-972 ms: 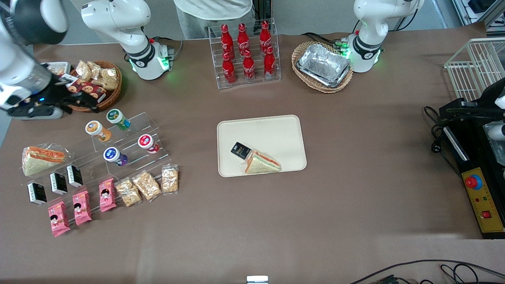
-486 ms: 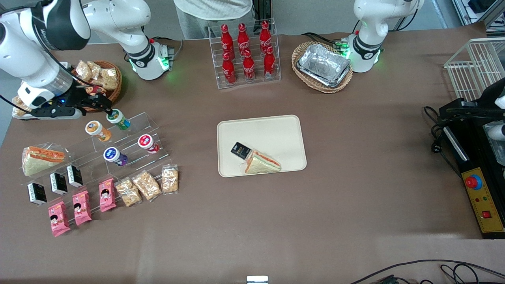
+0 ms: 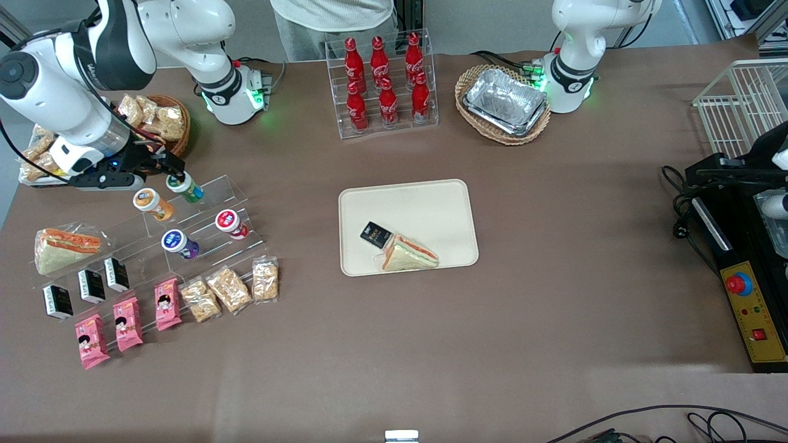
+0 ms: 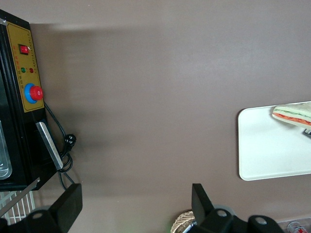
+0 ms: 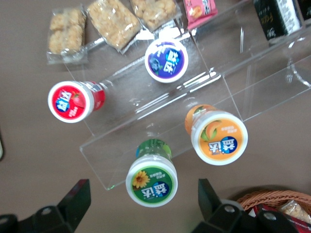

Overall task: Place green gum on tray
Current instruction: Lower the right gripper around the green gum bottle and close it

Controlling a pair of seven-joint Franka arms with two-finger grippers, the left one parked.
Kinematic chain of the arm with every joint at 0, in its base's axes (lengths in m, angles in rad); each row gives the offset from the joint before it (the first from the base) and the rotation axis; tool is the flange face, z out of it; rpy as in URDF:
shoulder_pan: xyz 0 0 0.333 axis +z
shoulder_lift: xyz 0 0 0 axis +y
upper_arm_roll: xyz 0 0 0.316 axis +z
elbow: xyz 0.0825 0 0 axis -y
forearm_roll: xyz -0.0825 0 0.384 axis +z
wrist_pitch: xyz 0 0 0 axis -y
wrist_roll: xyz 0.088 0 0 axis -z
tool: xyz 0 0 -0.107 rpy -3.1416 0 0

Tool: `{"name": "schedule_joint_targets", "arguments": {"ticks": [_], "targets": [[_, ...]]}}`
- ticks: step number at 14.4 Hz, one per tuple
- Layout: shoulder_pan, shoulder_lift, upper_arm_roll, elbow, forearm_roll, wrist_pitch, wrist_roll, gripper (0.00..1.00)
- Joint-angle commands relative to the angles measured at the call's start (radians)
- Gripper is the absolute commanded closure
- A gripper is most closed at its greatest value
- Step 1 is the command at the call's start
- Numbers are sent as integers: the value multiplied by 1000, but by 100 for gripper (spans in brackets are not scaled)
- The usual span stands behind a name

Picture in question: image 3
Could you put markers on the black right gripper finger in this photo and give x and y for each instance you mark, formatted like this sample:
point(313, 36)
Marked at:
point(175, 165)
point(151, 159)

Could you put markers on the green gum bottle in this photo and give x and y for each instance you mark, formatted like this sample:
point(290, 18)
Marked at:
point(189, 189)

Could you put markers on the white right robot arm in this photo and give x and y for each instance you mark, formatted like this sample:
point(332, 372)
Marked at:
point(92, 55)

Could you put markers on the orange gum bottle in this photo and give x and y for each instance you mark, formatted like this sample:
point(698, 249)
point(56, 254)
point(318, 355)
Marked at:
point(152, 204)

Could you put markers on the purple gum bottle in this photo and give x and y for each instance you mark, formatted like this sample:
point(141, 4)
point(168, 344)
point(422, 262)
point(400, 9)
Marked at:
point(180, 244)

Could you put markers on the red gum bottle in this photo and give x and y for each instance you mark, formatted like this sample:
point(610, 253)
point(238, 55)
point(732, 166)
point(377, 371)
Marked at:
point(231, 224)

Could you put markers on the beige plastic tray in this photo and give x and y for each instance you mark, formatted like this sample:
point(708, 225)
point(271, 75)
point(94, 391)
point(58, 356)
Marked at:
point(425, 215)

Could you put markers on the silver foil tray stack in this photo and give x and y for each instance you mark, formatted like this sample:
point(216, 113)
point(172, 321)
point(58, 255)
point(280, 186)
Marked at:
point(506, 101)

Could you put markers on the brown wicker snack basket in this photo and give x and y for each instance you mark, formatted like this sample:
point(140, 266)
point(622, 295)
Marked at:
point(182, 132)

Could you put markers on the clear-wrapped biscuit pack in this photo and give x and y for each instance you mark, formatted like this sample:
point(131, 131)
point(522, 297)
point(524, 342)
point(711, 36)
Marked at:
point(131, 111)
point(166, 120)
point(38, 154)

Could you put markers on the clear acrylic stepped stand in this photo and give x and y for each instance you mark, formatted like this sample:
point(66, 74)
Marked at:
point(209, 258)

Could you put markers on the wrapped triangle sandwich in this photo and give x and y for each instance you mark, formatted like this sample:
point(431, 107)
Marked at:
point(407, 254)
point(64, 249)

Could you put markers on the small black box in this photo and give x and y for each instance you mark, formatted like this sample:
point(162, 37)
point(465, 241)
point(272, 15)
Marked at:
point(376, 234)
point(58, 301)
point(92, 286)
point(116, 274)

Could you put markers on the clear-wrapped oat bar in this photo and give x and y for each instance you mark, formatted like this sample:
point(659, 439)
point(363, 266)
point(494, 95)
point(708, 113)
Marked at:
point(200, 300)
point(229, 290)
point(265, 279)

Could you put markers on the pink snack packet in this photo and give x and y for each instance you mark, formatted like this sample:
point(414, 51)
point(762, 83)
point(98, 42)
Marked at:
point(92, 341)
point(167, 304)
point(128, 325)

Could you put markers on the red emergency stop button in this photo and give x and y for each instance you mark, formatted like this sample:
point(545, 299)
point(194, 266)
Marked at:
point(739, 283)

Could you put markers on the black control box yellow panel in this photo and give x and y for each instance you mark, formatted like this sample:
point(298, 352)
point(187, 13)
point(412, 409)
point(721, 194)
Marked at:
point(754, 320)

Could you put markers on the red cola bottle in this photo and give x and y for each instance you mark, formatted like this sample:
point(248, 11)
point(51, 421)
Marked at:
point(388, 106)
point(357, 111)
point(379, 61)
point(414, 56)
point(420, 100)
point(353, 64)

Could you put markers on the clear acrylic bottle rack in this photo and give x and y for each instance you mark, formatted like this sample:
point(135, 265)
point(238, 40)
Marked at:
point(381, 132)

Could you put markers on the person in light clothes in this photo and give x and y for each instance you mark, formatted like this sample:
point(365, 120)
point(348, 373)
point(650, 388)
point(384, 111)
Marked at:
point(335, 24)

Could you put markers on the wicker basket with foil trays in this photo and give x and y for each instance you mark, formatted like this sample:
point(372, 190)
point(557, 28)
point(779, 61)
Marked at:
point(474, 126)

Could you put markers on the small white device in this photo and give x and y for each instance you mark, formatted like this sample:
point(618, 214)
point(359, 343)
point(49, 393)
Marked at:
point(401, 437)

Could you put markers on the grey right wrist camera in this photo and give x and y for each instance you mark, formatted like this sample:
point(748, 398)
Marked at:
point(104, 182)

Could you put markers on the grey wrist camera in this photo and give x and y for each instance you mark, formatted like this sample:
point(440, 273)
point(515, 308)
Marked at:
point(777, 206)
point(104, 182)

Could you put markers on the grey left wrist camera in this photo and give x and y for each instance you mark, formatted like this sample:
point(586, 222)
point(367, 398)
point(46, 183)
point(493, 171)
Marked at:
point(777, 206)

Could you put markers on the aluminium frame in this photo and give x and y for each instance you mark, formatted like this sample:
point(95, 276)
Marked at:
point(745, 18)

